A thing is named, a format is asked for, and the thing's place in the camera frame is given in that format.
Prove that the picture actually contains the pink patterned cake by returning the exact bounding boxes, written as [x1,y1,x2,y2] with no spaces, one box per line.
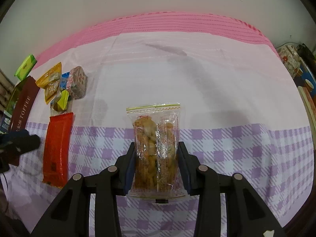
[66,66,87,100]

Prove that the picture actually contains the red snack packet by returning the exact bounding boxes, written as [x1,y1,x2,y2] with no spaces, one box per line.
[43,112,73,188]

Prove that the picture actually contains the yellow candy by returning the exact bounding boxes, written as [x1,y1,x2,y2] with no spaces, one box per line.
[50,90,69,112]

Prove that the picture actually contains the blue dark candy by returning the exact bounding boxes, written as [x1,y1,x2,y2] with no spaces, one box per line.
[59,72,70,91]

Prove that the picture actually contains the cluttered shelf items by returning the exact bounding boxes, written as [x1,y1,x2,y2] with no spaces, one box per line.
[275,42,316,139]

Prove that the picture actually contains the green tissue box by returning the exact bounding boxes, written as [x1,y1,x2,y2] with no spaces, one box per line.
[14,54,37,81]

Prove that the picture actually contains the yellow orange snack bag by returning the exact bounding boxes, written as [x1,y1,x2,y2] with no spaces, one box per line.
[35,62,62,104]

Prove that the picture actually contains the navy soda cracker pack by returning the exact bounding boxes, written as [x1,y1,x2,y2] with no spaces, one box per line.
[0,110,12,134]

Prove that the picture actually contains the clear bag fried snacks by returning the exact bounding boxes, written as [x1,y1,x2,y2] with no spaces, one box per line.
[126,103,185,199]

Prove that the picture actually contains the maroon gold toffee tin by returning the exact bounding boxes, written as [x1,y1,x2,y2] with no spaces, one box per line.
[4,75,41,167]

